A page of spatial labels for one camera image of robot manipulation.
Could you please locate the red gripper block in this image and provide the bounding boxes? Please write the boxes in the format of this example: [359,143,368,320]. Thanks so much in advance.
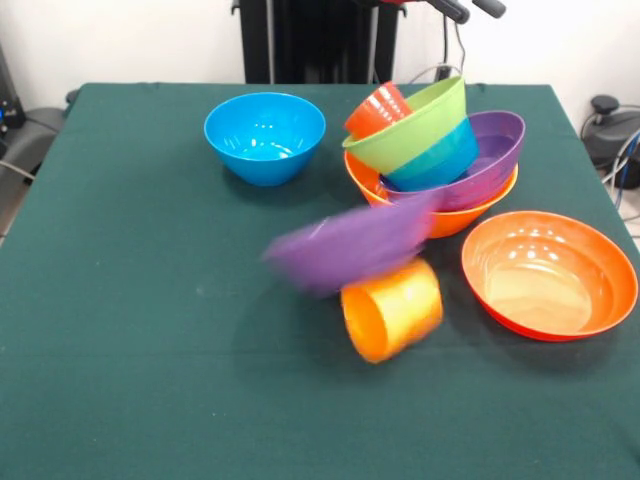
[374,0,508,25]

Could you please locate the green bowl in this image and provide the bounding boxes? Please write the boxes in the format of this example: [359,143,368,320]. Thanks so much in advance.
[342,75,468,174]

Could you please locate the red cup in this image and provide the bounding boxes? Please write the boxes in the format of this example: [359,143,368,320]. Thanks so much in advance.
[343,81,414,141]

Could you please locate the purple bowl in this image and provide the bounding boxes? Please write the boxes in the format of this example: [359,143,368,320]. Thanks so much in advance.
[379,111,527,213]
[262,192,437,300]

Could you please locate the small translucent blue bowl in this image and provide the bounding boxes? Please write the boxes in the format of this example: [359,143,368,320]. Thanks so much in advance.
[384,118,480,193]

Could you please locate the large orange bowl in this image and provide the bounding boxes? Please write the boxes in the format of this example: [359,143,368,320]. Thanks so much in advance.
[343,149,520,239]

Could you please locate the orange cup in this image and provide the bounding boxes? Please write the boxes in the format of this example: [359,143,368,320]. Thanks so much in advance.
[341,258,445,365]

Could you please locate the red shallow bowl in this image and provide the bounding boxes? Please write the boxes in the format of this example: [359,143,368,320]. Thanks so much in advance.
[460,210,640,343]

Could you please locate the dark green tablecloth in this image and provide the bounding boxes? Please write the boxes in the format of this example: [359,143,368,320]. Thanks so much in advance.
[0,82,640,480]

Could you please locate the black equipment box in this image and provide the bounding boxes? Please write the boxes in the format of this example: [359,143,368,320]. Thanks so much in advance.
[0,44,26,134]

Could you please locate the tangled floor cables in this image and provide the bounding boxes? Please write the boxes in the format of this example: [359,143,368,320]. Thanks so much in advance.
[599,127,640,211]

